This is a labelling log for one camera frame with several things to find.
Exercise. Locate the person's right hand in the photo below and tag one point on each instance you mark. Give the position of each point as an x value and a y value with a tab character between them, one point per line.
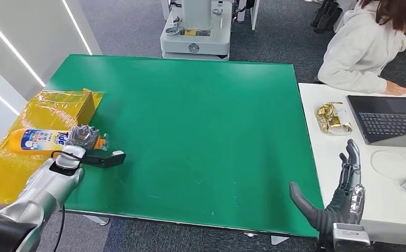
396	88

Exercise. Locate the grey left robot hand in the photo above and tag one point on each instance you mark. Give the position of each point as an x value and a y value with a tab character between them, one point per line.
82	137

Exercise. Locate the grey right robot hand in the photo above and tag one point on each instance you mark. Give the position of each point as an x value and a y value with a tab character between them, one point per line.
342	205

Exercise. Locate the orange detergent bottle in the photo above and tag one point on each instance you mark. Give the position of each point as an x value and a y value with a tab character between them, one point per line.
39	139

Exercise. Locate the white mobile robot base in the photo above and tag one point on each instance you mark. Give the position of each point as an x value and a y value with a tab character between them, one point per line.
195	34

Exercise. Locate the dark grey laptop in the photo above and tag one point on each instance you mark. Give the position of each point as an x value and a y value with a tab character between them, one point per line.
387	118

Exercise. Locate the person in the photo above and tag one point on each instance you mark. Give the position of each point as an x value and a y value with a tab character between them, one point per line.
359	52

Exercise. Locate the yellow taped cardboard box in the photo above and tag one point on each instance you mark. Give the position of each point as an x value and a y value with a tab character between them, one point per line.
21	167

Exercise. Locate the gold foil snack pack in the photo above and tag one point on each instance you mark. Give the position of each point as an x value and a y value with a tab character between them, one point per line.
331	118

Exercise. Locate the white table foot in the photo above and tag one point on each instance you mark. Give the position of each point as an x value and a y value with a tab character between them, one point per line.
278	239
96	219

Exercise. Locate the black office chair base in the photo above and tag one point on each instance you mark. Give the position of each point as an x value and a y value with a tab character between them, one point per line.
326	15

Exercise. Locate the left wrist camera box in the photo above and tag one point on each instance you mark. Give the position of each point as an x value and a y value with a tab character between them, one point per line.
105	160

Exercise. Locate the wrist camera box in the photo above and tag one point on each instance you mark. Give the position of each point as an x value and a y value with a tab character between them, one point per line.
105	160
350	238

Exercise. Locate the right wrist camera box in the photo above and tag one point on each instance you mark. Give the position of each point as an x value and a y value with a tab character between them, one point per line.
350	238

